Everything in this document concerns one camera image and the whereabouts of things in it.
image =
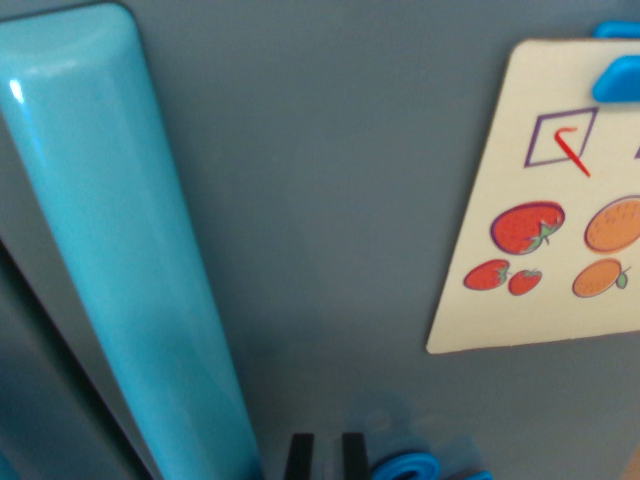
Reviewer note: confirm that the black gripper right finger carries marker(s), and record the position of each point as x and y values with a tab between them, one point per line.
355	460

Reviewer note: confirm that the grey toy refrigerator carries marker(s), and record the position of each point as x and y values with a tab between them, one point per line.
325	200

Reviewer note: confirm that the blue clip holding card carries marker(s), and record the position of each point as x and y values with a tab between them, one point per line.
617	82

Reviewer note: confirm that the cream fruit picture card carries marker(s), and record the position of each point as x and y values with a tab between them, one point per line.
540	320

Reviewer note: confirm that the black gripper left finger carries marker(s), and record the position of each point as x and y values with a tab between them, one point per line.
300	460

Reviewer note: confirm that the grey fridge door with dispenser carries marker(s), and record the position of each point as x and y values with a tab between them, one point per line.
40	375

